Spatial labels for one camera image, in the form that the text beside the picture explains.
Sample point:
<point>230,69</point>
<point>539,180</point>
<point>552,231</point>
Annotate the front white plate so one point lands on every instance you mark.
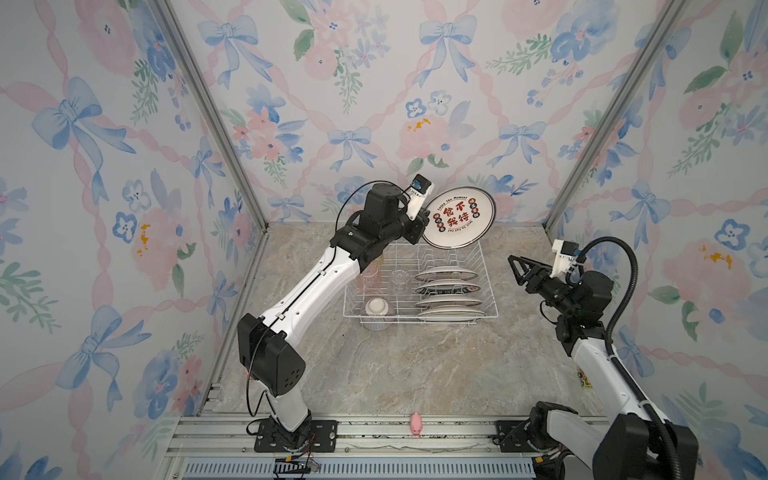
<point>450,314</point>

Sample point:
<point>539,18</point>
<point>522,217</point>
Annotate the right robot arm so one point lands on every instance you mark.
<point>640,441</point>

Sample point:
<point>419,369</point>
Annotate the clear glass cup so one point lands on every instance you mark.
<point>399,280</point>

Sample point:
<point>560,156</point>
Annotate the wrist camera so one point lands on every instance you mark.
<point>565,255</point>
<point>418,192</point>

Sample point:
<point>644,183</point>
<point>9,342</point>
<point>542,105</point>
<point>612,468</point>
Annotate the corner aluminium post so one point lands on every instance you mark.
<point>179,45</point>
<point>640,67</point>

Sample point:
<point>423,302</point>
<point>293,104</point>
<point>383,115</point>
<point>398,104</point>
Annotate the pink pig toy on rail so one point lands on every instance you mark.
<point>416,424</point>

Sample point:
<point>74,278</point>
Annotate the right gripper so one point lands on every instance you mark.
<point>535,277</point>

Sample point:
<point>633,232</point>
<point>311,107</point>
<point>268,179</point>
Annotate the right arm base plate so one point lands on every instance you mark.
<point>512,436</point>

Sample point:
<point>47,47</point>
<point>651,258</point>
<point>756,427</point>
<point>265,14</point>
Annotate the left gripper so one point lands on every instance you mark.
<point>419,226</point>

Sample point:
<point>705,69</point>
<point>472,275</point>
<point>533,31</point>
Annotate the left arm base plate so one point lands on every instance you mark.
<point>317,436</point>

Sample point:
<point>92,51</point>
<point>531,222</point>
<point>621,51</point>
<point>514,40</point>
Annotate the left corner aluminium post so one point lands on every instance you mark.
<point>179,45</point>

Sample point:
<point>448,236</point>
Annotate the small toy car right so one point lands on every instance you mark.
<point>584,380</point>

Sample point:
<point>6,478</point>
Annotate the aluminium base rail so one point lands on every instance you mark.
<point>222,446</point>

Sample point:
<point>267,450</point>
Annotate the plate with red characters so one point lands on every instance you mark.
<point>459,217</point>

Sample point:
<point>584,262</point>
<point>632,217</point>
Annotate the pink plastic cup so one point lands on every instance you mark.
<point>370,280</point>

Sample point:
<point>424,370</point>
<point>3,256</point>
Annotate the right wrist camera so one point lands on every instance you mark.
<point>565,255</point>

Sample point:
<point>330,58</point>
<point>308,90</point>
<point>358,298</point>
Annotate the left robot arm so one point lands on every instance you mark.
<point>267,342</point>

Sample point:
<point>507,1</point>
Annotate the clear cup white base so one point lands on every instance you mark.
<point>376,314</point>

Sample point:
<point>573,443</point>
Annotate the white wire dish rack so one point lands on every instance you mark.
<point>420,284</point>

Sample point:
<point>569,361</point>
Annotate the right corner aluminium post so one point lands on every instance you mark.
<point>640,67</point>

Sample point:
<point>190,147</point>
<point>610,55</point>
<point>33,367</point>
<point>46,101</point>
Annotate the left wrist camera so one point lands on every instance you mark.
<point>418,192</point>

